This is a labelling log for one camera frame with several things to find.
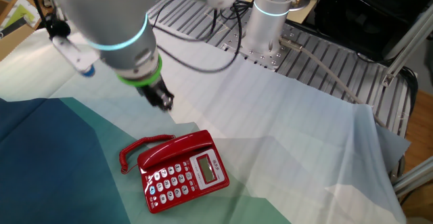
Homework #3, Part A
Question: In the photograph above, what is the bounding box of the black camera cable with plug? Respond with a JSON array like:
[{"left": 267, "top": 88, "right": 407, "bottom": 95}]
[{"left": 26, "top": 0, "right": 71, "bottom": 39}]

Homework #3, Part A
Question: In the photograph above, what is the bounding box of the blue green white tablecloth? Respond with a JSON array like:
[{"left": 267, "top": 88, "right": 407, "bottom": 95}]
[{"left": 0, "top": 20, "right": 412, "bottom": 224}]

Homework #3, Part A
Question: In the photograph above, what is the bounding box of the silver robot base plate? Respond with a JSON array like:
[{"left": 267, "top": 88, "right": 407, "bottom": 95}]
[{"left": 219, "top": 23, "right": 294, "bottom": 73}]

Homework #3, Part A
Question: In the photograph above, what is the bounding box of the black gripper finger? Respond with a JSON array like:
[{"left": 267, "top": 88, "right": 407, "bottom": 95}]
[
  {"left": 148, "top": 97, "right": 163, "bottom": 110},
  {"left": 158, "top": 91, "right": 175, "bottom": 112}
]

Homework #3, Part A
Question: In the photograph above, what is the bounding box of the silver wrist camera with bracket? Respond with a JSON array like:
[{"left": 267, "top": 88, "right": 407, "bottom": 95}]
[{"left": 50, "top": 34, "right": 101, "bottom": 79}]

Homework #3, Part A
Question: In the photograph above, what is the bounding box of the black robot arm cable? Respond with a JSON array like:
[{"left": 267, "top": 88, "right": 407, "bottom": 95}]
[{"left": 148, "top": 0, "right": 244, "bottom": 74}]

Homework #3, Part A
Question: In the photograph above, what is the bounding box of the black office chair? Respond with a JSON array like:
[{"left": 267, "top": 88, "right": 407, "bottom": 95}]
[{"left": 313, "top": 0, "right": 433, "bottom": 62}]

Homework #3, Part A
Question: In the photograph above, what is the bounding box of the black cable bundle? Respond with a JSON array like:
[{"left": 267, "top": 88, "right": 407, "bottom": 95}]
[{"left": 355, "top": 53, "right": 420, "bottom": 116}]

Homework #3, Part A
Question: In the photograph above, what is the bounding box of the aluminium frame post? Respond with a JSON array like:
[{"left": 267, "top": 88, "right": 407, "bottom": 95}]
[
  {"left": 392, "top": 156, "right": 433, "bottom": 198},
  {"left": 382, "top": 5, "right": 433, "bottom": 87}
]

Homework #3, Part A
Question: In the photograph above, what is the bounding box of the cardboard box with papers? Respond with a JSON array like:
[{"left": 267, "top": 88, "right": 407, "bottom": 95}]
[{"left": 0, "top": 0, "right": 49, "bottom": 62}]

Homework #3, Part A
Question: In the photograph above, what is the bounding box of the grey robot base conduit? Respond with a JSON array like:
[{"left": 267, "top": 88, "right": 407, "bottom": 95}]
[{"left": 277, "top": 36, "right": 407, "bottom": 184}]

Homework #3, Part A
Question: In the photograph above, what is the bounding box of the red coiled phone cord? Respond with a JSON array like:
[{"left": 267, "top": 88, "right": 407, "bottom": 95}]
[{"left": 118, "top": 134, "right": 177, "bottom": 175}]

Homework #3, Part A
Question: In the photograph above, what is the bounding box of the red telephone handset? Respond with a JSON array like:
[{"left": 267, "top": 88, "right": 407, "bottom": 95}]
[{"left": 137, "top": 129, "right": 214, "bottom": 171}]

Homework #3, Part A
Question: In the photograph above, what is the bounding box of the red telephone base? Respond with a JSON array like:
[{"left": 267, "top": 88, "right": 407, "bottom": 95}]
[{"left": 137, "top": 130, "right": 231, "bottom": 215}]

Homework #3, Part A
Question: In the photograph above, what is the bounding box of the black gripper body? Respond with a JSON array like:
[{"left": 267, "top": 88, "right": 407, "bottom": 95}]
[{"left": 136, "top": 76, "right": 170, "bottom": 103}]

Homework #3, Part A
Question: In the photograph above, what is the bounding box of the green wrist adapter ring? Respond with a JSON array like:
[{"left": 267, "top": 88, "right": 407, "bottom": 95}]
[{"left": 116, "top": 55, "right": 163, "bottom": 88}]

